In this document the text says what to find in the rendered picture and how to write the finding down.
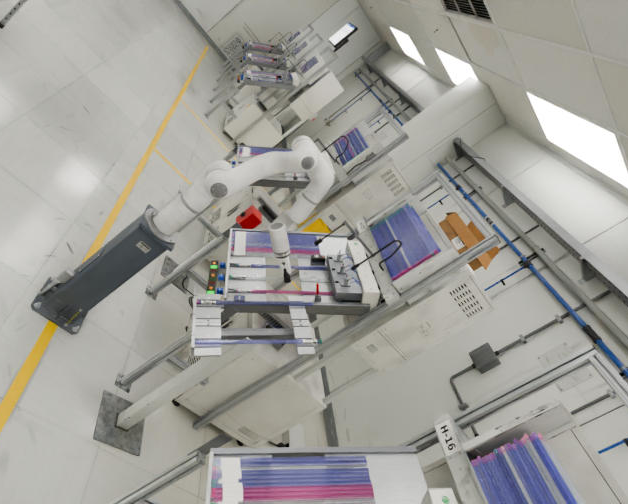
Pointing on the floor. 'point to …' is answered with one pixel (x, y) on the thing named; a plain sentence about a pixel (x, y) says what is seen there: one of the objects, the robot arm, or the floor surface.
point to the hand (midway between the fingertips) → (287, 278)
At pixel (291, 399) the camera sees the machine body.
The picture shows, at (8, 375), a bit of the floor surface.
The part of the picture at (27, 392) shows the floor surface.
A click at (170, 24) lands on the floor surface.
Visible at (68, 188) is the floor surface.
